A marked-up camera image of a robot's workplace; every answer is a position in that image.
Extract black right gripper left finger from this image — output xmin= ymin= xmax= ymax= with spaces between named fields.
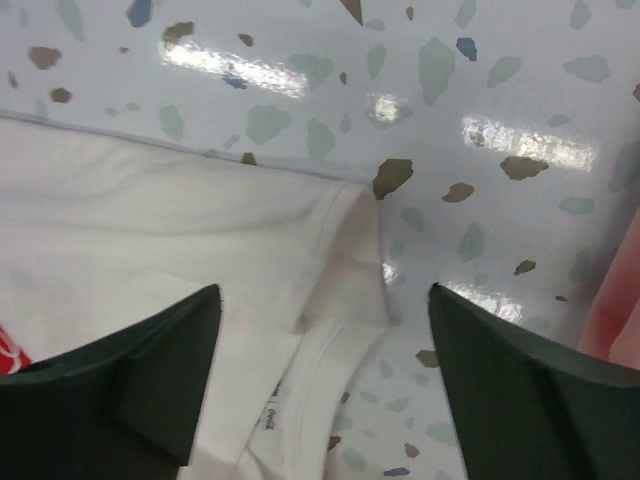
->
xmin=1 ymin=285 xmax=222 ymax=480

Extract white printed t shirt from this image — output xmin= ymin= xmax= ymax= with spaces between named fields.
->
xmin=1 ymin=119 xmax=389 ymax=479

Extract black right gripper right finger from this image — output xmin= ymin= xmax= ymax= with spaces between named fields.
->
xmin=428 ymin=284 xmax=639 ymax=479

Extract folded salmon pink t shirt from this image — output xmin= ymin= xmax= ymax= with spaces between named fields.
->
xmin=578 ymin=212 xmax=640 ymax=370

